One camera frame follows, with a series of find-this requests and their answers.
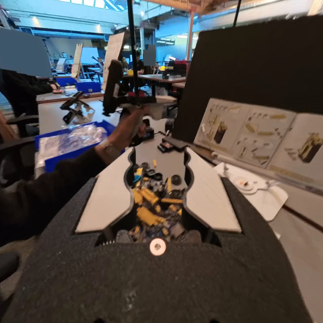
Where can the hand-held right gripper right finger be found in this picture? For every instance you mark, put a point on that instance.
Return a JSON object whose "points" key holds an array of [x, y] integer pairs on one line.
{"points": [[209, 201]]}

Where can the black power adapter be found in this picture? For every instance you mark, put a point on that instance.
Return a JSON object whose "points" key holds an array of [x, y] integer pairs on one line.
{"points": [[170, 125]]}

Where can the person's left hand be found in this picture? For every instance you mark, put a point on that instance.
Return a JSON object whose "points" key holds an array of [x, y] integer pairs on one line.
{"points": [[121, 136]]}

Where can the black divider panel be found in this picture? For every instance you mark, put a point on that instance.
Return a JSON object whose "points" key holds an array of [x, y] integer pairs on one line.
{"points": [[252, 63]]}

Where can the pile of brick parts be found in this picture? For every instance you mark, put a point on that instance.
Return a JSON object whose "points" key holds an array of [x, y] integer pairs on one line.
{"points": [[151, 201]]}

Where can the white book stand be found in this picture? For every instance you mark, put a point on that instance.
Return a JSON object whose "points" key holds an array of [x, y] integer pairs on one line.
{"points": [[265, 199]]}

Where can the black office chair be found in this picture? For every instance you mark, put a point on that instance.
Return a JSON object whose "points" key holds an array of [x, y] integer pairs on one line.
{"points": [[17, 143]]}

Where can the person's left forearm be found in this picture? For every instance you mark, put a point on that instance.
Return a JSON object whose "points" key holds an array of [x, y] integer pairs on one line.
{"points": [[50, 191]]}

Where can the black docking hub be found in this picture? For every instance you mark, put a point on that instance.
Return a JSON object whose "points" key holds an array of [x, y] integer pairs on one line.
{"points": [[174, 145]]}

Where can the blue bin with plastic bags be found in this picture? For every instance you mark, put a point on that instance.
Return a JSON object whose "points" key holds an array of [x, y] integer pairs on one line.
{"points": [[70, 141]]}

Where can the open instruction booklet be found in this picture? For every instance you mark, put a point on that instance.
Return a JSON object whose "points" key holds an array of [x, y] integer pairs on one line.
{"points": [[265, 136]]}

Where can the distant booklet stand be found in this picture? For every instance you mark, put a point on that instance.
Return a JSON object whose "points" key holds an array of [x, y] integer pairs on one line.
{"points": [[77, 60], [113, 48]]}

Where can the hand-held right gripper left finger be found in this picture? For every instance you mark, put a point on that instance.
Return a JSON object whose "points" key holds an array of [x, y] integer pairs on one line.
{"points": [[106, 199]]}

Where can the grey wrist band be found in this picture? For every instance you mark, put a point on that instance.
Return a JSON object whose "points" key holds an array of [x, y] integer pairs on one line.
{"points": [[109, 149]]}

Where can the black charger case with display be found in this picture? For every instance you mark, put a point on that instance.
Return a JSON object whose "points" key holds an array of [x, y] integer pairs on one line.
{"points": [[149, 132]]}

